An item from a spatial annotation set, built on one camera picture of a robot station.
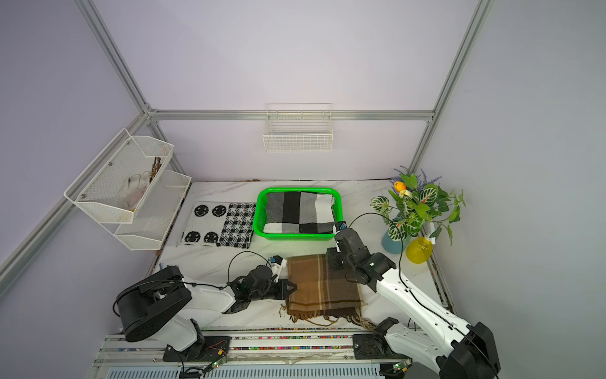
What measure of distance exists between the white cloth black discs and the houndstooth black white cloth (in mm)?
15

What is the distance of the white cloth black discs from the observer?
973 millimetres

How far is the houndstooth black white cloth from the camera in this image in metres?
0.97
